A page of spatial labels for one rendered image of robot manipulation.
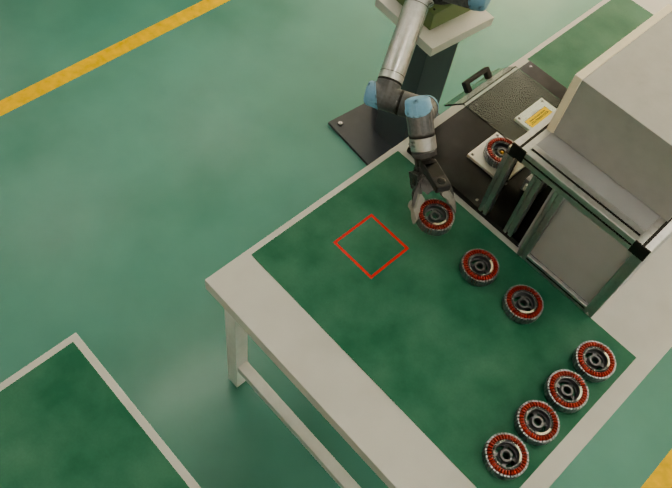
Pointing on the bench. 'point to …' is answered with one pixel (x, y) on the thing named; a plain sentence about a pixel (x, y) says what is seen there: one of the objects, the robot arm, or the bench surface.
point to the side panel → (577, 255)
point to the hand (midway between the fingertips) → (435, 218)
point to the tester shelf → (591, 190)
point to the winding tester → (626, 113)
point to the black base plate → (472, 184)
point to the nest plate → (485, 160)
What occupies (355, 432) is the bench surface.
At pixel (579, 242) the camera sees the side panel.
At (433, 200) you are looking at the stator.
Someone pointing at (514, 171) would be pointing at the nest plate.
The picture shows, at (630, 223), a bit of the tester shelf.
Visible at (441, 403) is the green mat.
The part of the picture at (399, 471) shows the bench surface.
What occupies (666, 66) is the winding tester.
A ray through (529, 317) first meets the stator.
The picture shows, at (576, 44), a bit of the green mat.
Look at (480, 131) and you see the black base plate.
